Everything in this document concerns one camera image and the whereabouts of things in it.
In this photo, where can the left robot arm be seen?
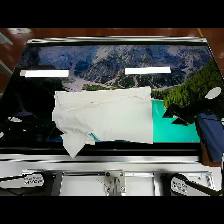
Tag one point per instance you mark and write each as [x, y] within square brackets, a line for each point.
[33, 180]

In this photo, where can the blue garment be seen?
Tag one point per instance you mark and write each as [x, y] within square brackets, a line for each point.
[211, 136]

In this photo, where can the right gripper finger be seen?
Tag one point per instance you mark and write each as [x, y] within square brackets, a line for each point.
[169, 112]
[187, 120]

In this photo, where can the white T-shirt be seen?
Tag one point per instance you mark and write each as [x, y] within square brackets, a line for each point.
[113, 116]

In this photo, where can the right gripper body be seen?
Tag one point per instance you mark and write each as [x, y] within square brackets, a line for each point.
[187, 109]

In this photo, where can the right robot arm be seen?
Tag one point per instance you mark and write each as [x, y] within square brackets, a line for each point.
[210, 105]

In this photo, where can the silver frame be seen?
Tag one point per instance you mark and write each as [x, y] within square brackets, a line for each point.
[100, 164]

